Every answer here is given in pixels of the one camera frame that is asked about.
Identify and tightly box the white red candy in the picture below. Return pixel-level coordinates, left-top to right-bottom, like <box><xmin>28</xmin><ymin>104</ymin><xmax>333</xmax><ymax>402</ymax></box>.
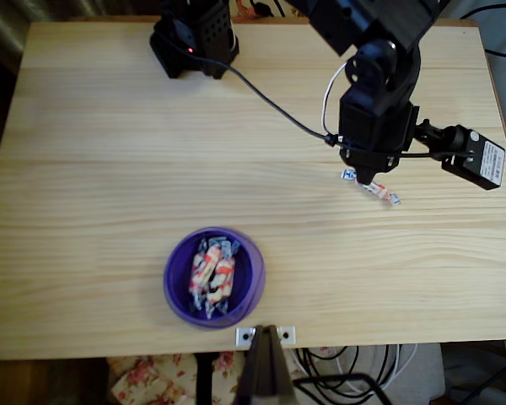
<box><xmin>200</xmin><ymin>238</ymin><xmax>233</xmax><ymax>279</ymax></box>
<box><xmin>340</xmin><ymin>167</ymin><xmax>401</xmax><ymax>207</ymax></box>
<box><xmin>188</xmin><ymin>251</ymin><xmax>210</xmax><ymax>313</ymax></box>
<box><xmin>204</xmin><ymin>256</ymin><xmax>237</xmax><ymax>317</ymax></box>

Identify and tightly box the purple plastic bowl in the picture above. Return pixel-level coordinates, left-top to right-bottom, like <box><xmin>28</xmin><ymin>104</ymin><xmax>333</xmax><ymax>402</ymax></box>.
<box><xmin>163</xmin><ymin>226</ymin><xmax>266</xmax><ymax>331</ymax></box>

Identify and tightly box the black plug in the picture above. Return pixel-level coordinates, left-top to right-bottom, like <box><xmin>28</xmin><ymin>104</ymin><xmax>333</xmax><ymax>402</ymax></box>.
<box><xmin>250</xmin><ymin>0</ymin><xmax>286</xmax><ymax>18</ymax></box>

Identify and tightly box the floral fabric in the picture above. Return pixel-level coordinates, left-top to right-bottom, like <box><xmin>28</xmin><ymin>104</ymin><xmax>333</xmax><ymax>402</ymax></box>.
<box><xmin>231</xmin><ymin>0</ymin><xmax>309</xmax><ymax>20</ymax></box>
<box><xmin>107</xmin><ymin>345</ymin><xmax>254</xmax><ymax>405</ymax></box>

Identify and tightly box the grey cushion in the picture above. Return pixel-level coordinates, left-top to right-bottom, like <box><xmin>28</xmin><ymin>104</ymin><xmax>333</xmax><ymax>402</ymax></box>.
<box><xmin>353</xmin><ymin>343</ymin><xmax>444</xmax><ymax>402</ymax></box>

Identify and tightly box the white servo cable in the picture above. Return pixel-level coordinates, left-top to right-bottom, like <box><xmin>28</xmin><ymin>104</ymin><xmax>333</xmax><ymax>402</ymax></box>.
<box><xmin>321</xmin><ymin>62</ymin><xmax>349</xmax><ymax>137</ymax></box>

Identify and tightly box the black camera cable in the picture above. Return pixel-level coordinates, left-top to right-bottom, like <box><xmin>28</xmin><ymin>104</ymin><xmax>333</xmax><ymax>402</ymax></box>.
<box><xmin>185</xmin><ymin>50</ymin><xmax>476</xmax><ymax>164</ymax></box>

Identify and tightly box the black box camera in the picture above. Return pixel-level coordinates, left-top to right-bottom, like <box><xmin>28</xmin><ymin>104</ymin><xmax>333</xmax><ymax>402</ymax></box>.
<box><xmin>412</xmin><ymin>119</ymin><xmax>506</xmax><ymax>192</ymax></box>

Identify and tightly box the silver metal bracket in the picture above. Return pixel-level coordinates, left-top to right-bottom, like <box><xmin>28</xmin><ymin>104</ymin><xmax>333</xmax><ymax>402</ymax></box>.
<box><xmin>234</xmin><ymin>326</ymin><xmax>297</xmax><ymax>348</ymax></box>

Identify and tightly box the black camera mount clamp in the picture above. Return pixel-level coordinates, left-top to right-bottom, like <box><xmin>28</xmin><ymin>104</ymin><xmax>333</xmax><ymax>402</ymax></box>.
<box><xmin>234</xmin><ymin>324</ymin><xmax>297</xmax><ymax>405</ymax></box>

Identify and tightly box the black post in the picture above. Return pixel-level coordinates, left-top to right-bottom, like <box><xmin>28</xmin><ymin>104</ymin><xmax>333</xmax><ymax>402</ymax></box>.
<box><xmin>195</xmin><ymin>353</ymin><xmax>215</xmax><ymax>405</ymax></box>

